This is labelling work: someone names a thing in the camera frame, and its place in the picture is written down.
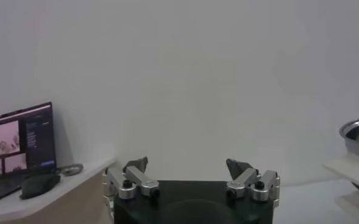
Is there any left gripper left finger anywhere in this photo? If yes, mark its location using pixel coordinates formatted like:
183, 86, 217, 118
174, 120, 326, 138
102, 156, 161, 201

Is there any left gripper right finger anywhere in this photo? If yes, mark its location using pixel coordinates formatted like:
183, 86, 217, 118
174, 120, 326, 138
226, 158, 281, 203

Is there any black computer mouse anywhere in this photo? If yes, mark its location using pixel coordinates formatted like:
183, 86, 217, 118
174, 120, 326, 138
19, 173, 61, 200

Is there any black laptop beside mouse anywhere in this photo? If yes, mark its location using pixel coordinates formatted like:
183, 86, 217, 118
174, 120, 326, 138
0, 102, 57, 206

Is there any white side desk with mouse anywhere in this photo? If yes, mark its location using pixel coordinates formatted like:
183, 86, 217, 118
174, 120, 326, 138
0, 156, 116, 224

